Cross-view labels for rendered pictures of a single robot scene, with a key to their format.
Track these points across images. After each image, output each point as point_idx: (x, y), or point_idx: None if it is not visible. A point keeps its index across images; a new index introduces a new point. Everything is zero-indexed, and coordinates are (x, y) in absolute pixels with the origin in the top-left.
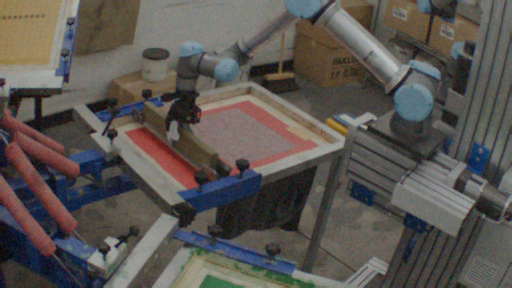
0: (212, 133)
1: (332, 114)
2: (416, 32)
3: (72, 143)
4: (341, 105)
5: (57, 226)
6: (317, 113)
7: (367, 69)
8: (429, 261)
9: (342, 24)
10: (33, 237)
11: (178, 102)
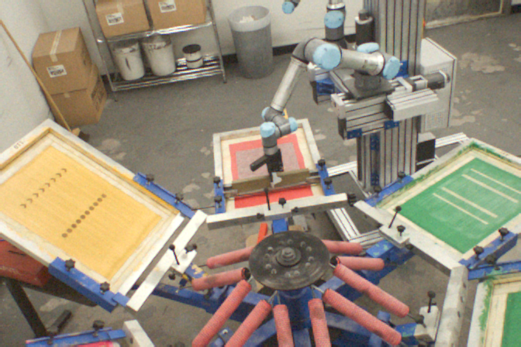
0: (260, 170)
1: (134, 132)
2: (137, 25)
3: (32, 306)
4: (127, 122)
5: (353, 255)
6: (126, 139)
7: (112, 84)
8: (393, 138)
9: (349, 56)
10: (375, 265)
11: (270, 162)
